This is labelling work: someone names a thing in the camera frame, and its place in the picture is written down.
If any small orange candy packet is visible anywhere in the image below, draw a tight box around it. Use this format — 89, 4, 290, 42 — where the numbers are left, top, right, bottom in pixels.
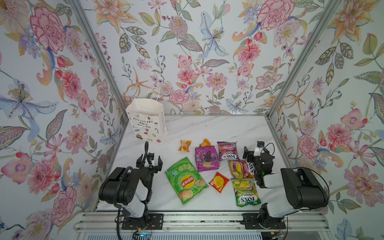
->
179, 140, 192, 153

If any pink Foxs candy bag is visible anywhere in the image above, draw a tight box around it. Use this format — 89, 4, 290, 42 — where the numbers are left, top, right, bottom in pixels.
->
217, 142, 240, 161

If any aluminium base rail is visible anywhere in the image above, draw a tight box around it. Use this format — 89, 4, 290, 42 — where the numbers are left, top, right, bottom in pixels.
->
73, 209, 331, 235

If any green Lays chips bag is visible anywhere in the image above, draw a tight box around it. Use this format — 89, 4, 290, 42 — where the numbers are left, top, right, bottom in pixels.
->
165, 158, 209, 205

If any small orange snack packet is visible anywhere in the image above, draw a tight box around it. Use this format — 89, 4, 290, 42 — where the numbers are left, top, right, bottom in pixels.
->
200, 139, 212, 147

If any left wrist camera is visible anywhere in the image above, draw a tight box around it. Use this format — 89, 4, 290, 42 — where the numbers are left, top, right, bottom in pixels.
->
146, 153, 155, 166

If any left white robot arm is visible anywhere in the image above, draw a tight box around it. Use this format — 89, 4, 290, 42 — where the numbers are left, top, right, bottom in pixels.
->
99, 153, 163, 219

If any orange Foxs candy bag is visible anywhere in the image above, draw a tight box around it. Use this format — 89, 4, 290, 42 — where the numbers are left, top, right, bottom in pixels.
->
228, 160, 255, 179

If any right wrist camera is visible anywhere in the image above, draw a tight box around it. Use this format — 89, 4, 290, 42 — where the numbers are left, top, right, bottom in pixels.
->
253, 146, 263, 157

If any purple snack bag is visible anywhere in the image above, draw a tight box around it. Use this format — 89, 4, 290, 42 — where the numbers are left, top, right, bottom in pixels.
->
195, 146, 220, 172

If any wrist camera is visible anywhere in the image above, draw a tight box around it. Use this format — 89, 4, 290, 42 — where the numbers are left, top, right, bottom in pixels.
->
253, 146, 263, 157
146, 153, 155, 166

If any white paper gift bag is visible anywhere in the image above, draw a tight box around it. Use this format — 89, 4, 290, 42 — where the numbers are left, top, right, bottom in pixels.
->
126, 89, 168, 144

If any green Foxs candy bag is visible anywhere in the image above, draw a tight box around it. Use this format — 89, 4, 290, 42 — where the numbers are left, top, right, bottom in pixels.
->
231, 178, 261, 207

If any small red snack packet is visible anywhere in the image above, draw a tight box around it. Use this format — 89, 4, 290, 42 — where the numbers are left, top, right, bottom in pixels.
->
209, 172, 230, 193

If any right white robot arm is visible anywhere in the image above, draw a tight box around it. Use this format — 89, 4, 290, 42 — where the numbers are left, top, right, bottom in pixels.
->
243, 141, 330, 230

